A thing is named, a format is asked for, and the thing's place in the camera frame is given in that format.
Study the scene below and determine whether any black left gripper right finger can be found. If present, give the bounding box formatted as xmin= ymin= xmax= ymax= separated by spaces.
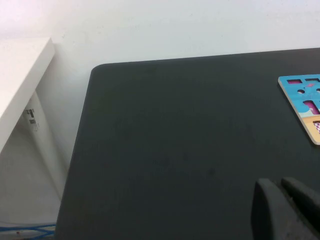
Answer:
xmin=280 ymin=176 xmax=320 ymax=219

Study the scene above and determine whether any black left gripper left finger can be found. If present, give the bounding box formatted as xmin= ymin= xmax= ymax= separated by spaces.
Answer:
xmin=250 ymin=177 xmax=320 ymax=240

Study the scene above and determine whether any blue wooden number puzzle board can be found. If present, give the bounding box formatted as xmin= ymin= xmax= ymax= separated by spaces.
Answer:
xmin=277 ymin=74 xmax=320 ymax=146

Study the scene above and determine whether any barcode label sticker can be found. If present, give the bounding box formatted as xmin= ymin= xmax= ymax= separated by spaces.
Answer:
xmin=24 ymin=108 xmax=40 ymax=132

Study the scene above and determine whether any white side table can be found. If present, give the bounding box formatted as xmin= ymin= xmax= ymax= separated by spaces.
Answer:
xmin=0 ymin=37 xmax=63 ymax=203

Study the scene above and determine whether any blue cable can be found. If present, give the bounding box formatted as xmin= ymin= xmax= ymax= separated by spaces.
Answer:
xmin=0 ymin=224 xmax=57 ymax=238

